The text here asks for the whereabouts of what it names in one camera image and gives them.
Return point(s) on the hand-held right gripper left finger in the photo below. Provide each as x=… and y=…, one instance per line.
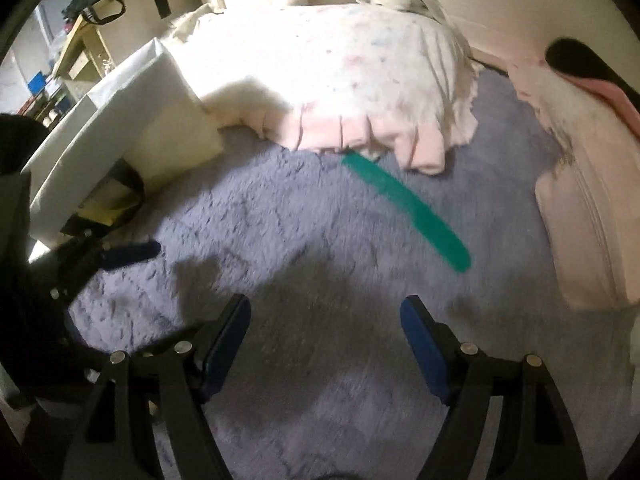
x=230, y=345

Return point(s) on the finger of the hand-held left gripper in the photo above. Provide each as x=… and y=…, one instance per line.
x=130, y=255

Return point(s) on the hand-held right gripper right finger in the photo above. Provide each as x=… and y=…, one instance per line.
x=422, y=350

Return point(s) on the green comb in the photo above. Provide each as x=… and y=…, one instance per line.
x=410, y=210

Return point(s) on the blue storage box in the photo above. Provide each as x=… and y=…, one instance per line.
x=39, y=84

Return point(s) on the pink backpack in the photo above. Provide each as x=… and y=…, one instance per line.
x=585, y=220

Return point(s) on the light wooden desk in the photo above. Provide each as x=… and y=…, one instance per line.
x=135, y=15

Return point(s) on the pink and white quilt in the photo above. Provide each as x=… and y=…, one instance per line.
x=325, y=70

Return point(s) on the black and pink cushion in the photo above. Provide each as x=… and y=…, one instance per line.
x=575, y=57

